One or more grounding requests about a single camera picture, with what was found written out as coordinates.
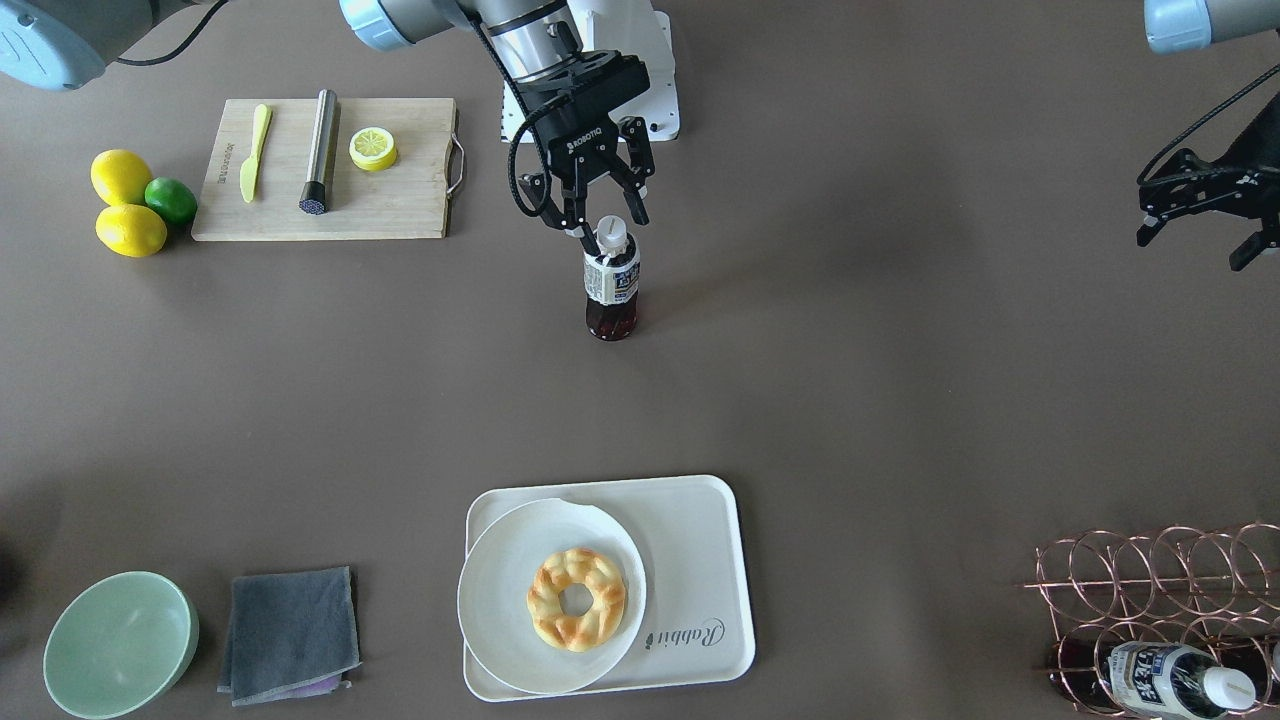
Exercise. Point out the braided ring bread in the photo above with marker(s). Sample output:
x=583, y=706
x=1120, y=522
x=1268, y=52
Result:
x=577, y=599

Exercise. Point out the grey folded cloth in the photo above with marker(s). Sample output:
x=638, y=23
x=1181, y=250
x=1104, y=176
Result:
x=290, y=635

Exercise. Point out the wooden cutting board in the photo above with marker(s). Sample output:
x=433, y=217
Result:
x=405, y=202

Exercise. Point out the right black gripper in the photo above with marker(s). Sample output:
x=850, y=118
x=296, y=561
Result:
x=585, y=146

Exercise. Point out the yellow lemon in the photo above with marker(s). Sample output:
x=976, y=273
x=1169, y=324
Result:
x=131, y=230
x=120, y=177

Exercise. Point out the steel muddler black tip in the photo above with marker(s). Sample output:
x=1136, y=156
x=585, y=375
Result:
x=313, y=197

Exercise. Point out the yellow lemon upper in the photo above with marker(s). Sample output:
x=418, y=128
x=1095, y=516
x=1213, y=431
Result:
x=120, y=177

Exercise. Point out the half lemon slice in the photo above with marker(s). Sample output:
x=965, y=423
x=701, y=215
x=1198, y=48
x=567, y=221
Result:
x=373, y=149

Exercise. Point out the yellow plastic knife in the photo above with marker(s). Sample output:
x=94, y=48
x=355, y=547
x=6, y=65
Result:
x=249, y=171

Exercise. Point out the tea bottle in rack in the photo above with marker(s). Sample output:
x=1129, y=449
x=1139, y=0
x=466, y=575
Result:
x=1148, y=679

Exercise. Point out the green ceramic bowl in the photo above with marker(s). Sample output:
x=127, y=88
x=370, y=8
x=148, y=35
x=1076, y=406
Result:
x=119, y=645

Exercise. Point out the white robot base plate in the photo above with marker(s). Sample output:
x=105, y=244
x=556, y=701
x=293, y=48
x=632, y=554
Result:
x=532, y=37

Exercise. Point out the yellow lemon lower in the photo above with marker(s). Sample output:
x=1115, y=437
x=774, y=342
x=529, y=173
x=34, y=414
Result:
x=131, y=230

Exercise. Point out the tea bottle white cap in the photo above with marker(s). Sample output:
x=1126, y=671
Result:
x=611, y=278

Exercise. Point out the green lime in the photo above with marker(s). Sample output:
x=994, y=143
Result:
x=171, y=199

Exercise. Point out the white round plate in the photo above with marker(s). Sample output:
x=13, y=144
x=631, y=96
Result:
x=497, y=575

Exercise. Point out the cream serving tray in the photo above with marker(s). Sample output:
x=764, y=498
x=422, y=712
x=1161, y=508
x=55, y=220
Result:
x=697, y=625

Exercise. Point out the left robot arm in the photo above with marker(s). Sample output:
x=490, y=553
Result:
x=1174, y=26

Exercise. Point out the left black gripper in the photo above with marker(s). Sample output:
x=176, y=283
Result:
x=1203, y=189

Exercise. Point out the copper wire bottle rack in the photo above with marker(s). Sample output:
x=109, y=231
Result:
x=1216, y=590

